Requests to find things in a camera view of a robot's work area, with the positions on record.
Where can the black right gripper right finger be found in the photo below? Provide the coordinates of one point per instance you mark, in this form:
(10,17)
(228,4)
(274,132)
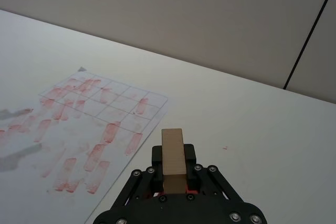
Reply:
(191,166)

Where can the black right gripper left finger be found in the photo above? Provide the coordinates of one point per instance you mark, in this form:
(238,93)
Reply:
(157,161)

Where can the plain wooden block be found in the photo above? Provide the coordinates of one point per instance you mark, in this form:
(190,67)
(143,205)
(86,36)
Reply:
(172,153)

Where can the white paper sheet, red stamps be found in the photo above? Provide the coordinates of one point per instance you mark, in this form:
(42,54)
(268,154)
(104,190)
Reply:
(86,119)

